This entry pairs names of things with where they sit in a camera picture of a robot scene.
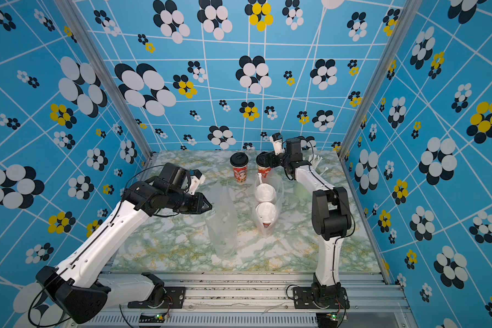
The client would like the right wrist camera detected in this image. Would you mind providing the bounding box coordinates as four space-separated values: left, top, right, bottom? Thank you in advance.
270 133 303 164

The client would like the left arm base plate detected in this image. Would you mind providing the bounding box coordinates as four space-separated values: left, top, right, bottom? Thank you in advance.
128 286 187 310

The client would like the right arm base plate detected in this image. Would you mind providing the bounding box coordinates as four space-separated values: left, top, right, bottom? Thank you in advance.
291 286 351 311

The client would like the aluminium rail frame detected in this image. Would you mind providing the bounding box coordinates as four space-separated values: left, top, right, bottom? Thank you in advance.
84 272 418 327

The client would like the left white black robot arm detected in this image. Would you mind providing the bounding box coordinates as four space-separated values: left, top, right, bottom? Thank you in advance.
36 163 213 324

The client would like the red cup white lid front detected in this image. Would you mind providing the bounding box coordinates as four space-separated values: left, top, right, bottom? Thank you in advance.
254 183 276 203

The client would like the clear plastic carrier bag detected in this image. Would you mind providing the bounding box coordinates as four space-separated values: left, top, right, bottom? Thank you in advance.
205 183 239 259
250 172 285 237

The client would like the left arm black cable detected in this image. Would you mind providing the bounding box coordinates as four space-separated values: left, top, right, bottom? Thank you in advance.
27 163 169 328

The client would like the left aluminium corner post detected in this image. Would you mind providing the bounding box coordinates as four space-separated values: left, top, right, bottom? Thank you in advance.
55 1 153 161

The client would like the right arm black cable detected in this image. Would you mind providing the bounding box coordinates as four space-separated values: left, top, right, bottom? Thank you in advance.
280 139 357 288

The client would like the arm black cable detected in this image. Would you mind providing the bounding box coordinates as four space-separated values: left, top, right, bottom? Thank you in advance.
280 139 357 288
27 163 169 328

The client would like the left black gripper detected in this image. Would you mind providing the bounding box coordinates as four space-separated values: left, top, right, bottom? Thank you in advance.
170 189 216 213

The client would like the aluminium corner post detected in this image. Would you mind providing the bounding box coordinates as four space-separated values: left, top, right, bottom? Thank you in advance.
338 0 422 159
55 1 153 161

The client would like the white wrapped straws bundle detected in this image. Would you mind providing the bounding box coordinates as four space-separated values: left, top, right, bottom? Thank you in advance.
307 154 330 174

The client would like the red cup black lid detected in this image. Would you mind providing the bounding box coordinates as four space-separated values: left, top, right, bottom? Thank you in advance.
230 153 249 184
256 152 272 178

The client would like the red cup white lid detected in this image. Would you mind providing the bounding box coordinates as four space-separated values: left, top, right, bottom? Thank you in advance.
254 183 276 203
256 202 276 228

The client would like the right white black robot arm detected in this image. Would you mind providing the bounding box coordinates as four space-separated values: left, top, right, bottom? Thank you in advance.
261 151 353 310

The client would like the right aluminium corner post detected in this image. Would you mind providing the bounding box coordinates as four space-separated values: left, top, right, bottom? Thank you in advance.
338 0 422 159

